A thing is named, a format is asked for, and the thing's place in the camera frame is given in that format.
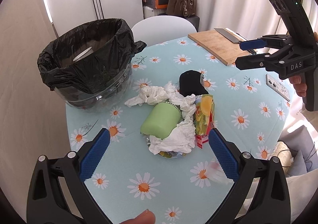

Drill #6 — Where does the colourful snack wrapper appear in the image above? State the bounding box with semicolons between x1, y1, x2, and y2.
195;94;214;149

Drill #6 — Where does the long white tissue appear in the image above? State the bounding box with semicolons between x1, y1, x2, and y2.
149;94;196;155

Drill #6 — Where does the green paper cup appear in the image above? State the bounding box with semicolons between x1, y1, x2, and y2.
140;102;182;140

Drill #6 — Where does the kitchen knife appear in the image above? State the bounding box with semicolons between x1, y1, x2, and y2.
214;28;247;44

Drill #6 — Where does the trash bin with black bag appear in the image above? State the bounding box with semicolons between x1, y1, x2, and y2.
37;18;147;110

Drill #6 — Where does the person's right hand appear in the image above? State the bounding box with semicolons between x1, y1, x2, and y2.
289;75;307;98

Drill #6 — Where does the person's left hand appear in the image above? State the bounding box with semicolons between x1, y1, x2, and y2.
120;209;156;224

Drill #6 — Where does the smartphone with patterned case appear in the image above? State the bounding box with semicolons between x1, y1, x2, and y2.
266;74;290;102

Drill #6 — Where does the wooden cutting board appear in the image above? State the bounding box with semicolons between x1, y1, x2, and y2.
188;30;251;66

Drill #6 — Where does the black sock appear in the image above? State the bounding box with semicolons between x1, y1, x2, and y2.
179;70;209;97

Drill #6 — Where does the brown handbag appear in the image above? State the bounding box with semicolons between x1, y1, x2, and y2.
166;0;196;18

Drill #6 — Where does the white chair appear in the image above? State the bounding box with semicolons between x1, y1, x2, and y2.
132;15;197;46

